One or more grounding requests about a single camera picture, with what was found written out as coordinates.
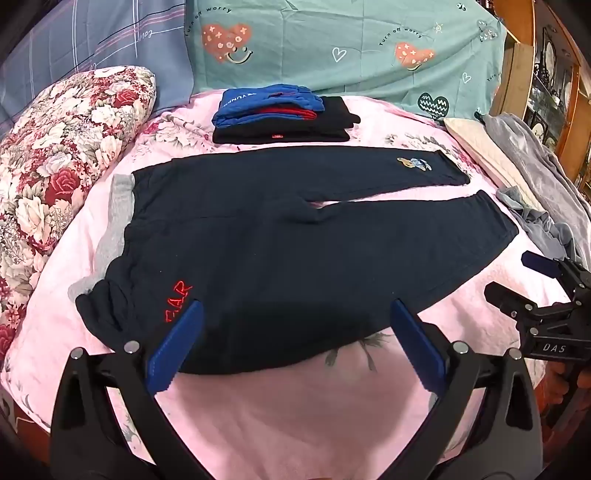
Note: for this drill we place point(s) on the teal heart-print blanket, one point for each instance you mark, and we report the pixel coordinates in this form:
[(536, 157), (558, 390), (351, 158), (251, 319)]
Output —
[(323, 50)]

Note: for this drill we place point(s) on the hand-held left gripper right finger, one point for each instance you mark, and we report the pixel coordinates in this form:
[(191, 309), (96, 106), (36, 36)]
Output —
[(415, 350)]

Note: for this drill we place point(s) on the red floral pillow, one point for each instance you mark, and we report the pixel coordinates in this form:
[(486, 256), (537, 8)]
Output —
[(69, 175)]

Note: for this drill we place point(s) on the navy pants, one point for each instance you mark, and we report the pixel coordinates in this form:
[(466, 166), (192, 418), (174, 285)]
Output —
[(277, 258)]

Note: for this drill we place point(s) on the blue-grey cloth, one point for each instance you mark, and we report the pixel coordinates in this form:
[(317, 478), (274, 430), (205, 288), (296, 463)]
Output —
[(535, 221)]

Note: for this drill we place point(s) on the blue plaid bedding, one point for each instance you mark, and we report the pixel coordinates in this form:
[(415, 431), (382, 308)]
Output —
[(92, 41)]

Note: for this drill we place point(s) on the folded black pants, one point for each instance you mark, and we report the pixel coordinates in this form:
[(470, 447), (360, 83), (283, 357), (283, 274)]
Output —
[(314, 131)]

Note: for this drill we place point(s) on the folded red garment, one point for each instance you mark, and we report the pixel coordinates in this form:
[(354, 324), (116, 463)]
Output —
[(286, 112)]

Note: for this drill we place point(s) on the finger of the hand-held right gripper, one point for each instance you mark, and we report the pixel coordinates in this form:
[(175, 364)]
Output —
[(505, 297), (538, 264)]

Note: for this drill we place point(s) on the person's right hand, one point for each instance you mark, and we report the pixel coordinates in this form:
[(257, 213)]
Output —
[(556, 385)]

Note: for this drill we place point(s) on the cream cloth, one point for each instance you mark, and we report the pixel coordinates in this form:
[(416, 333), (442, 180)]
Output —
[(480, 147)]

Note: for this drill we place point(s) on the pink floral bed sheet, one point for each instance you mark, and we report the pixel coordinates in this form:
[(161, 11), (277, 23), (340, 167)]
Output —
[(286, 415)]

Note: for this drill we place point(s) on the folded blue garment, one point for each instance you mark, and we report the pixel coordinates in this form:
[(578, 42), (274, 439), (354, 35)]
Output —
[(244, 104)]

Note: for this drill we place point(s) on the wooden cabinet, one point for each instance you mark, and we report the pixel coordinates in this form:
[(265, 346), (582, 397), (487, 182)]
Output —
[(545, 69)]

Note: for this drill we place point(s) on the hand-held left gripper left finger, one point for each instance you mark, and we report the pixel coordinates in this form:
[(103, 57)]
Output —
[(178, 344)]

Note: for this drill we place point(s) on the grey blanket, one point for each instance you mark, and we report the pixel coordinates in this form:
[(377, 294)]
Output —
[(540, 161)]

